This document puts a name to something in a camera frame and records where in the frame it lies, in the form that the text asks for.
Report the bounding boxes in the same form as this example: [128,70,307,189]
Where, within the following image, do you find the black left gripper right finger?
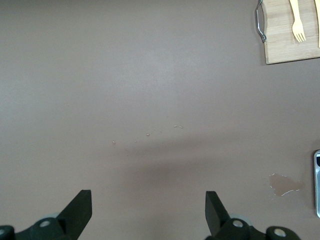
[205,190,302,240]

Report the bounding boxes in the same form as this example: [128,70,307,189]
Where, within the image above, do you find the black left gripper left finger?
[0,189,93,240]

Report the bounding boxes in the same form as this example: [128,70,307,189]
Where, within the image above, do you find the silver digital kitchen scale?
[313,149,320,218]

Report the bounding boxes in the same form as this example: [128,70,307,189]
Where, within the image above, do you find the yellow plastic fork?
[289,0,307,43]

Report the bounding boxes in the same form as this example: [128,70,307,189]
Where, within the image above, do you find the wooden cutting board metal handle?
[254,0,320,66]

